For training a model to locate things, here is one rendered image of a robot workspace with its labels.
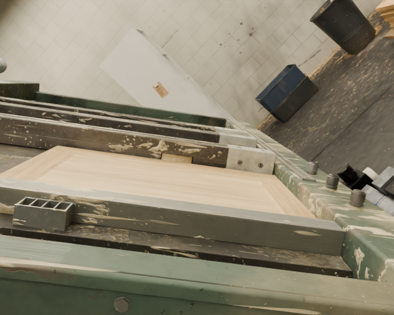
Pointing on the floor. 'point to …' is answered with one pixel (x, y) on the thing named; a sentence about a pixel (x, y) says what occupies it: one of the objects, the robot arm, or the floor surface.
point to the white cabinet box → (157, 77)
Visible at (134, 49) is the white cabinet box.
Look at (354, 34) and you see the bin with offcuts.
